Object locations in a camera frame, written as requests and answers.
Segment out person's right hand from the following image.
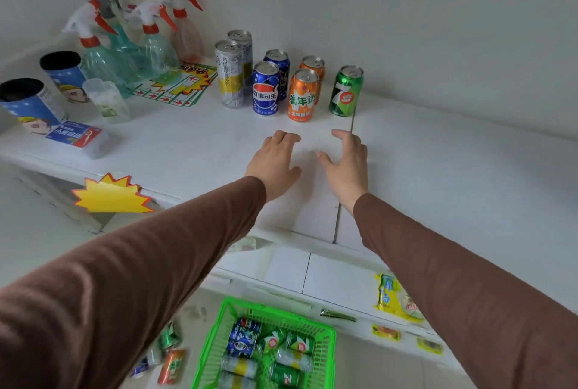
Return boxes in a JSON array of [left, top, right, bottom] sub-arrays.
[[315, 129, 369, 216]]

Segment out person's left hand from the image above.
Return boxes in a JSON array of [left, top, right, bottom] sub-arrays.
[[244, 130, 302, 204]]

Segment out pile of cans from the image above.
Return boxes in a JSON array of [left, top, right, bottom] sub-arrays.
[[219, 317, 317, 389]]

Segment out green plastic basket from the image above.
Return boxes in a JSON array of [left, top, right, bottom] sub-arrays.
[[191, 297, 338, 389]]

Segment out person's left forearm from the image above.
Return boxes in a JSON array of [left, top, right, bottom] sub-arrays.
[[0, 176, 267, 389]]

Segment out person's right forearm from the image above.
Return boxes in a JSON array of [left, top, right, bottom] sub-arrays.
[[353, 193, 578, 389]]

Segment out printed sign cards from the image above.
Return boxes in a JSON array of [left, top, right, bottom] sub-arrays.
[[133, 62, 218, 108]]

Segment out pink spray bottle red trigger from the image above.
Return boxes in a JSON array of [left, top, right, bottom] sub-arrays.
[[169, 0, 205, 64]]

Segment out yellow starburst tag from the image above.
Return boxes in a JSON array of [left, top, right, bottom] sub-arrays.
[[71, 172, 155, 214]]

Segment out clear plastic cup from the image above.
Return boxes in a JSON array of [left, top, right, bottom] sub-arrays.
[[82, 78, 132, 124]]

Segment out teal spray bottle grey head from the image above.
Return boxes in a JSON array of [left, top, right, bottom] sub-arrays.
[[93, 0, 152, 83]]

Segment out blue red small box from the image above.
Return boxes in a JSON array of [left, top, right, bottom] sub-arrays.
[[45, 120, 111, 159]]

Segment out blue cartoon paper cup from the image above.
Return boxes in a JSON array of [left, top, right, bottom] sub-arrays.
[[39, 51, 90, 104], [0, 78, 69, 135]]

